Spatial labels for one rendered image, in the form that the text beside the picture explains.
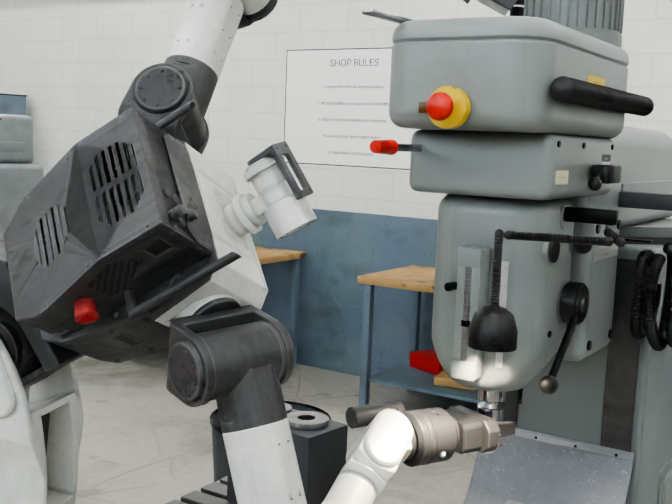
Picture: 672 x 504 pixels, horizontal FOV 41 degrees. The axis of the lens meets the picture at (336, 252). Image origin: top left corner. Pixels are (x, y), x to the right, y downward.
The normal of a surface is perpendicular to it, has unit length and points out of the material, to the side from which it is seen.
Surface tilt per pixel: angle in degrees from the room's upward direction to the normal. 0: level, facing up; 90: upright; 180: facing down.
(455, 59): 90
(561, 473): 63
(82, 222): 74
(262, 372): 69
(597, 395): 90
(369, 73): 90
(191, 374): 94
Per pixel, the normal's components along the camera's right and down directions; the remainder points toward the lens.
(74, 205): -0.66, -0.21
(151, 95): -0.06, -0.38
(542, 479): -0.47, -0.37
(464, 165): -0.54, 0.08
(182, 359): -0.76, 0.11
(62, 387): -0.24, 0.11
